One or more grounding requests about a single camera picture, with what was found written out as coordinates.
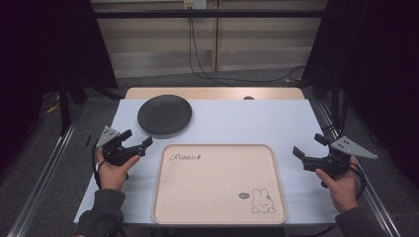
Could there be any right hand-held gripper black cable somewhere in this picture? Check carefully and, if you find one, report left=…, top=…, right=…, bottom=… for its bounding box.
left=349, top=162, right=368, bottom=200

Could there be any white wall socket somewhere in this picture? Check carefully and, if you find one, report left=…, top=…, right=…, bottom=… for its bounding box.
left=183, top=0, right=209, bottom=10

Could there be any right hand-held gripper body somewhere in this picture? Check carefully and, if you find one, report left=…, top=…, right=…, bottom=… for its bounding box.
left=301, top=135, right=378, bottom=181

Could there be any left hand-held gripper black cable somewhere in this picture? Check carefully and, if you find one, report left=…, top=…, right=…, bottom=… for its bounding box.
left=91, top=141, right=108, bottom=191

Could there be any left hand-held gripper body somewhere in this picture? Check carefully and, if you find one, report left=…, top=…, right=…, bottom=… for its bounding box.
left=96, top=125, right=139, bottom=167

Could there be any black wall cable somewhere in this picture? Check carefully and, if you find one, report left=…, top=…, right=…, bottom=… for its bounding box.
left=188, top=17, right=307, bottom=87

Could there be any black horizontal frame bar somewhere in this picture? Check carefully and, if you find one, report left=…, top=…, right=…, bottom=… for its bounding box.
left=93, top=9, right=327, bottom=20

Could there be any dark curtain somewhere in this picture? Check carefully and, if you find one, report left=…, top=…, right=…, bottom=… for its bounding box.
left=300, top=0, right=419, bottom=191
left=0, top=0, right=119, bottom=179

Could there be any white table mat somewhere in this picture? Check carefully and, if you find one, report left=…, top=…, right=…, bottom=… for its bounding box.
left=72, top=98, right=340, bottom=226

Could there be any metal floor rail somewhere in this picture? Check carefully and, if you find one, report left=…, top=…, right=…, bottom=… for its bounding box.
left=315, top=100, right=403, bottom=237
left=7, top=113, right=83, bottom=237

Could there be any person's right hand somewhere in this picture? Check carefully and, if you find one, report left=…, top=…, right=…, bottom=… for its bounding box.
left=314, top=155, right=361, bottom=213

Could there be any beige tray with rabbit print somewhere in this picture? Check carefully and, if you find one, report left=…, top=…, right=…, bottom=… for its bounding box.
left=151, top=143, right=288, bottom=226

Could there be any hand-held gripper black cable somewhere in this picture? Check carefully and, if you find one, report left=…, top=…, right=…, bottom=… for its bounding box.
left=349, top=162, right=368, bottom=200
left=91, top=141, right=108, bottom=191

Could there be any person's left hand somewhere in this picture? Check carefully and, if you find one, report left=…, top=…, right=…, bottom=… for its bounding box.
left=95, top=146, right=141, bottom=192

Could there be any black round plate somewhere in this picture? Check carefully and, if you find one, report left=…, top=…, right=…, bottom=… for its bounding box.
left=136, top=94, right=194, bottom=136

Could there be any black stand post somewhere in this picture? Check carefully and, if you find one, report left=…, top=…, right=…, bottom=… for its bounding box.
left=58, top=65, right=72, bottom=136

